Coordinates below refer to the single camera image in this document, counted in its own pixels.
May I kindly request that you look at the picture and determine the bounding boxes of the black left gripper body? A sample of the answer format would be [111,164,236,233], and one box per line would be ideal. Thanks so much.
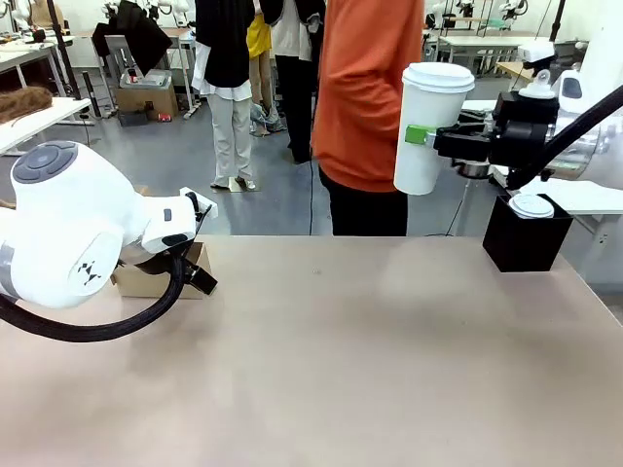
[116,233,197,279]

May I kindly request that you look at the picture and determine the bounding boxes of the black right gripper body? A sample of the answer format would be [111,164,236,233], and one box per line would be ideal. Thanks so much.
[488,90,561,169]

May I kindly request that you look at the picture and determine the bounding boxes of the cardboard drink carrier box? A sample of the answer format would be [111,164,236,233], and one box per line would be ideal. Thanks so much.
[110,241,213,300]

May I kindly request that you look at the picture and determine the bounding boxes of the tall white cup with lid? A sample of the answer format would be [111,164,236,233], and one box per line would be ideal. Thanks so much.
[392,61,476,197]

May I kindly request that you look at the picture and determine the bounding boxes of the white cup lid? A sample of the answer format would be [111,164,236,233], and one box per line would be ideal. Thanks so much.
[508,193,556,221]

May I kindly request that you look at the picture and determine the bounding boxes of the white background table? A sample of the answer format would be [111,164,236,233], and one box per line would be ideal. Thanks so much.
[436,32,539,78]

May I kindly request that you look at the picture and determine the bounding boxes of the person in orange shirt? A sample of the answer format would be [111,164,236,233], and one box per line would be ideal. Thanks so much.
[311,0,427,237]

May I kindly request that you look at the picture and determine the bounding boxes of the black square holder box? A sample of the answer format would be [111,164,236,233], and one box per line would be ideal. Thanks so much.
[482,193,575,273]

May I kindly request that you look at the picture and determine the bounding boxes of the brown cardboard floor box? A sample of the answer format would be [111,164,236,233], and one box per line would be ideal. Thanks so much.
[115,86,179,121]

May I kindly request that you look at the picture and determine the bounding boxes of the person in white black jacket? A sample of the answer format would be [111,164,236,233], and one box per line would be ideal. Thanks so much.
[259,0,328,165]

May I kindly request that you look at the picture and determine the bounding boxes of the white side table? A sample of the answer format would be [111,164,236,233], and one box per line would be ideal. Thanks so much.
[0,95,93,158]

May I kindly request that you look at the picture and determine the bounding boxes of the grey plastic bin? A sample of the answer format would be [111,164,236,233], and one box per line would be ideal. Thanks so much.
[118,68,173,90]

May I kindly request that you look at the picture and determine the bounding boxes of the brown fuzzy bundle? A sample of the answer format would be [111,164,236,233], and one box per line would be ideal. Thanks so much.
[0,86,55,125]

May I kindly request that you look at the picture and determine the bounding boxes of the person black top white trousers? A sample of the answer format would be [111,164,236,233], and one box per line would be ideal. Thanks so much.
[191,0,260,192]

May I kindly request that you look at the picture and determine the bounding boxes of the person in yellow top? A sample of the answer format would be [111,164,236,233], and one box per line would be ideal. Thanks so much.
[245,13,289,137]

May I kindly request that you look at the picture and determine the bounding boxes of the black hanging cloth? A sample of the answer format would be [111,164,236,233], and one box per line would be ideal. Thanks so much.
[91,0,174,78]

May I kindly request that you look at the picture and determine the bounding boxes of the black tripod pole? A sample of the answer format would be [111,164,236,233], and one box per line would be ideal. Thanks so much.
[45,0,83,101]

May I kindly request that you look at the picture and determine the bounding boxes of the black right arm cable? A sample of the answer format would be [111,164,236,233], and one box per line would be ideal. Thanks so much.
[505,84,623,192]

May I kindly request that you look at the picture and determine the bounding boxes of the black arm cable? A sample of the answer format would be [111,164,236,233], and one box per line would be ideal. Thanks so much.
[505,84,623,192]
[0,192,215,343]

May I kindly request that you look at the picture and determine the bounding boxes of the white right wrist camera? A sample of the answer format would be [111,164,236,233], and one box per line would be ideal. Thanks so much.
[516,40,559,101]

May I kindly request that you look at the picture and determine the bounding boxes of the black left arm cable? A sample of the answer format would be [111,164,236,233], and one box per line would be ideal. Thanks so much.
[0,192,215,343]

